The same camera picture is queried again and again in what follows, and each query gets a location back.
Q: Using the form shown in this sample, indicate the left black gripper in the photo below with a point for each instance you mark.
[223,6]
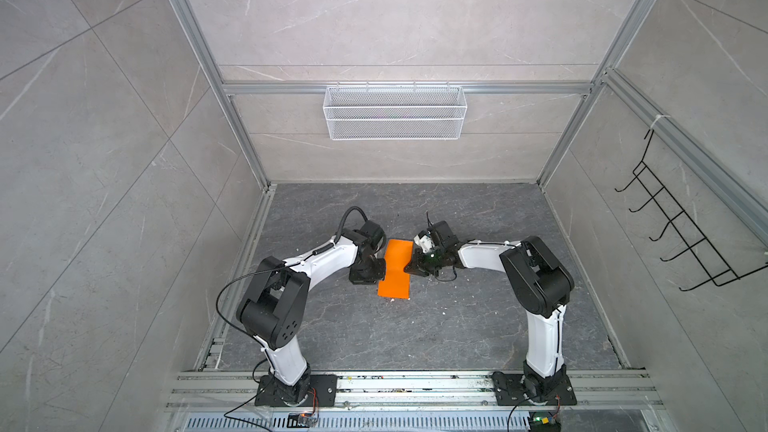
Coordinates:
[379,277]

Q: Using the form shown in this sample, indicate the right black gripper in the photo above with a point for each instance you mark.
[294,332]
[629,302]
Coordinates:
[418,267]

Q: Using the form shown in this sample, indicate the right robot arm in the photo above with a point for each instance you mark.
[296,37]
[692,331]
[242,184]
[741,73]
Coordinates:
[541,285]

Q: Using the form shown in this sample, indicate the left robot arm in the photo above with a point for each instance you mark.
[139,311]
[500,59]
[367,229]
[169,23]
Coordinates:
[272,308]

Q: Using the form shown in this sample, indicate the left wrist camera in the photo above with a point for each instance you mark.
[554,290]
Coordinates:
[374,234]

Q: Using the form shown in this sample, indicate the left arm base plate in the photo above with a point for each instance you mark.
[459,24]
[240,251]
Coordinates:
[314,389]

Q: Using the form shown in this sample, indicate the white wire mesh basket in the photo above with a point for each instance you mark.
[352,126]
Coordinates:
[394,113]

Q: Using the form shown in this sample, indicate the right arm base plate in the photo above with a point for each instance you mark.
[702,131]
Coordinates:
[512,389]

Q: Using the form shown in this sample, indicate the aluminium mounting rail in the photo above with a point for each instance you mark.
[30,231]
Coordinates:
[419,390]

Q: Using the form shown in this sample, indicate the white vented cable duct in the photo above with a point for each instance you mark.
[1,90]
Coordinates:
[365,421]

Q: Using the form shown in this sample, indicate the white cable tie upper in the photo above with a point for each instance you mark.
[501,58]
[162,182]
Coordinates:
[656,119]

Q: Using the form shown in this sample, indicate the black wire hook rack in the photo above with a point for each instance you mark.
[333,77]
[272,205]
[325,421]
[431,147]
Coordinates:
[679,222]

